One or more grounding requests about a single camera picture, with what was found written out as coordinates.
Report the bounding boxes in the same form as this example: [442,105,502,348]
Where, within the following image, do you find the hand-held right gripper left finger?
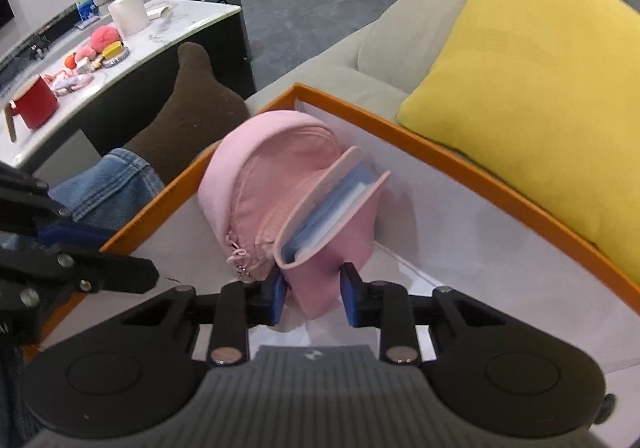
[119,269,288,368]

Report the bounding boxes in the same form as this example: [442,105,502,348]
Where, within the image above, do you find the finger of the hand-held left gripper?
[0,248,161,345]
[0,161,118,251]

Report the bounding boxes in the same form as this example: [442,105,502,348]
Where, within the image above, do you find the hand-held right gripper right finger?
[340,262,521,367]

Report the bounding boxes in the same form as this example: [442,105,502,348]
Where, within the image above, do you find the orange cardboard box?
[22,82,640,384]

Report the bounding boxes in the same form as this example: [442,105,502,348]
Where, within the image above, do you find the white marble desktop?
[0,0,257,171]

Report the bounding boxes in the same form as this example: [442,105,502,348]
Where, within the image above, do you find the person's left leg in jeans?
[47,148,166,235]

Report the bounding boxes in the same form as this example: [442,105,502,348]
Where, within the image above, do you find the light blue folded sheets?
[280,163,377,264]

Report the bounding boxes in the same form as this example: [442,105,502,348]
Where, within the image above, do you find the pink and white toy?
[41,66,95,97]

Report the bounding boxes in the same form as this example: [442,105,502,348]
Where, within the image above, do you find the round silver tin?
[102,49,132,70]

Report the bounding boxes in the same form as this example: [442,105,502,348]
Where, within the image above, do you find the pink fluffy plush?
[89,25,122,52]

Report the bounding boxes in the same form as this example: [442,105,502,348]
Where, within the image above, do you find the blue packet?
[76,2,102,28]

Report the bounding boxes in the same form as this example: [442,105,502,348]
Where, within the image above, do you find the white paper roll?
[108,0,150,36]

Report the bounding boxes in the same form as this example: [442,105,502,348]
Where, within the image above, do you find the beige sofa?
[192,0,476,169]

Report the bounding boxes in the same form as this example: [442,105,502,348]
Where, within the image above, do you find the yellow pillow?
[397,0,640,279]

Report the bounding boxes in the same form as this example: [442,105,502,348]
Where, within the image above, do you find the red mug with wooden handle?
[4,75,60,144]

